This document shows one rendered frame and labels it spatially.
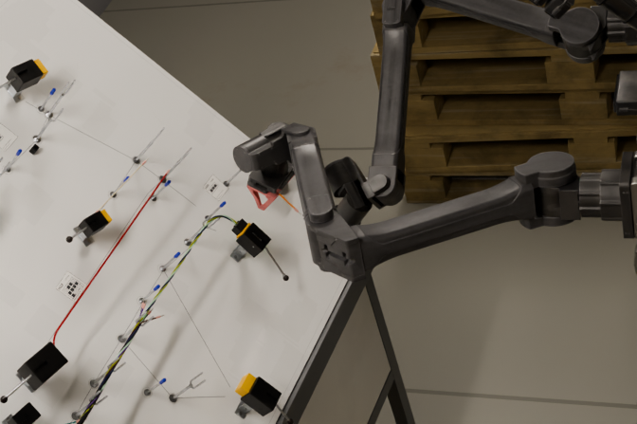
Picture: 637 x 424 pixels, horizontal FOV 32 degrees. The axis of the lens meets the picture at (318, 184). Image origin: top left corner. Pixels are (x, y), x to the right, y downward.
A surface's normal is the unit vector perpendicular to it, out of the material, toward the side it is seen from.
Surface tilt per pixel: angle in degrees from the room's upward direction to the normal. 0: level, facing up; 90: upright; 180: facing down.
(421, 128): 0
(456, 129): 0
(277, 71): 0
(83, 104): 49
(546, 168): 14
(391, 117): 32
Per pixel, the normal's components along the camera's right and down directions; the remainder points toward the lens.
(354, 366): 0.90, 0.07
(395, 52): -0.30, -0.27
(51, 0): 0.52, -0.44
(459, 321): -0.24, -0.75
